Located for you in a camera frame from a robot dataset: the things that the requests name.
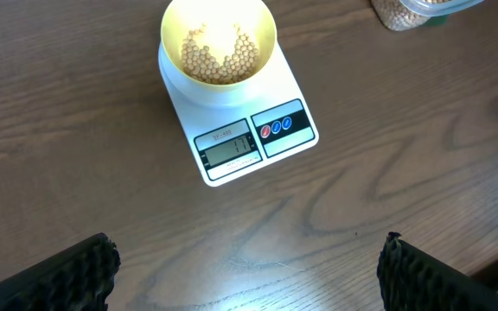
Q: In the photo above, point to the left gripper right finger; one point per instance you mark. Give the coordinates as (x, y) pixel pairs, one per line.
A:
(412, 280)

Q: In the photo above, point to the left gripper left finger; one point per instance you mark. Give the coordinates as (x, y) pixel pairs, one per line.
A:
(79, 278)

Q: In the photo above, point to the white digital kitchen scale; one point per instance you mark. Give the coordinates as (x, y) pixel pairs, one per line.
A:
(237, 129)

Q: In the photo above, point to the soybeans in bowl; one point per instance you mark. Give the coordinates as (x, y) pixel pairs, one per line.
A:
(223, 58)

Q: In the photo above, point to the yellow bowl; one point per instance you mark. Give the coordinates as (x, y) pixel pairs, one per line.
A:
(252, 15)

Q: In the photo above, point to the clear container of soybeans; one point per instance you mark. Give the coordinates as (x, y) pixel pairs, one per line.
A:
(400, 15)

